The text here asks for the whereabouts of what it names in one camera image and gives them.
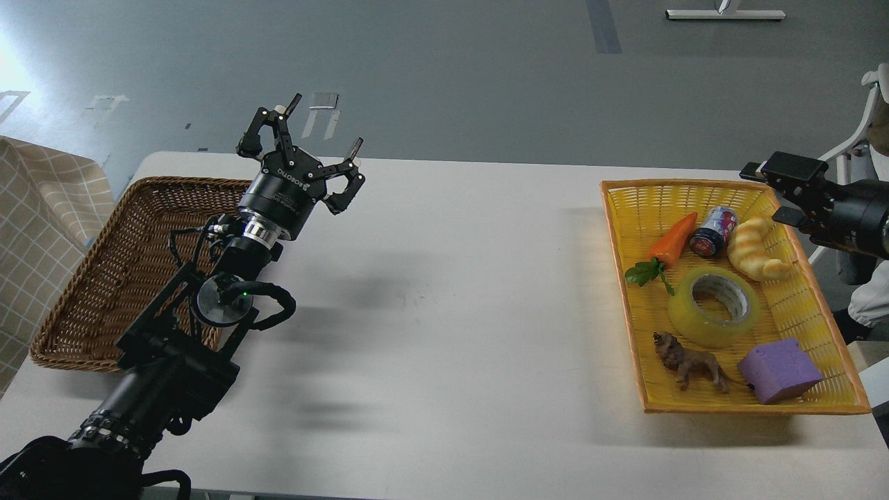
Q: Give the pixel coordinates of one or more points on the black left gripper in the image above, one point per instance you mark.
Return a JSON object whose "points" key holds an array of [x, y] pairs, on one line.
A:
{"points": [[285, 194]]}

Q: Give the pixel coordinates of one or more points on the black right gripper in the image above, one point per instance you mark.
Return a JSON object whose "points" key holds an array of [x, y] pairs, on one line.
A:
{"points": [[820, 206]]}

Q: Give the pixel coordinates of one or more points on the yellow tape roll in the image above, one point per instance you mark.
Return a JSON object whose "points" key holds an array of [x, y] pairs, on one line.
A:
{"points": [[713, 307]]}

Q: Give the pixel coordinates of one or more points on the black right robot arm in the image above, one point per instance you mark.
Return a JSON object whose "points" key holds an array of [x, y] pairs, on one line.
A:
{"points": [[850, 218]]}

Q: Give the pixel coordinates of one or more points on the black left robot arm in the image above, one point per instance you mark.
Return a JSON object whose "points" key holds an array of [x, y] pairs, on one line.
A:
{"points": [[177, 355]]}

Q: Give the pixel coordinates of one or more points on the toy croissant bread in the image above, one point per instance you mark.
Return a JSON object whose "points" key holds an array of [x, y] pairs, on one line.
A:
{"points": [[747, 252]]}

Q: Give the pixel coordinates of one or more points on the small drink can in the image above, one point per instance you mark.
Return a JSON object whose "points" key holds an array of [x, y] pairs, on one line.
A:
{"points": [[712, 237]]}

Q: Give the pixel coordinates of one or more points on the orange toy carrot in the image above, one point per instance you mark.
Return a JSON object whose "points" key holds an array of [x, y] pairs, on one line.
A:
{"points": [[663, 255]]}

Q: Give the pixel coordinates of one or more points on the yellow plastic basket tray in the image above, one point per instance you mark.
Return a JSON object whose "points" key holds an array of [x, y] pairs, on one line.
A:
{"points": [[638, 213]]}

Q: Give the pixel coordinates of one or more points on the white rolling chair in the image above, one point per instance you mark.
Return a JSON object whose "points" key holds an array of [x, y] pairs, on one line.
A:
{"points": [[863, 156]]}

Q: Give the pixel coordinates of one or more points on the purple foam block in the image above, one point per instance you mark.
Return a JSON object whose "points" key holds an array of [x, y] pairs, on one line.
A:
{"points": [[779, 371]]}

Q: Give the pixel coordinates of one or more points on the brown wicker basket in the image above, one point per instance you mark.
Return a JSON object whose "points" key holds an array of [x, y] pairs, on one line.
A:
{"points": [[125, 268]]}

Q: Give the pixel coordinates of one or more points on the white stand base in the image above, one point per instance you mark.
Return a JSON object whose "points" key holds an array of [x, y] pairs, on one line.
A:
{"points": [[725, 10]]}

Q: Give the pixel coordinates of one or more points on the brown toy lion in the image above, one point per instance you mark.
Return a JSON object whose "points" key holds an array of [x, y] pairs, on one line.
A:
{"points": [[675, 357]]}

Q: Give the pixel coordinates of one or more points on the beige checkered cloth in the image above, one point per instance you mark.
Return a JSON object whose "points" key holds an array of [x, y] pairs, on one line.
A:
{"points": [[53, 205]]}

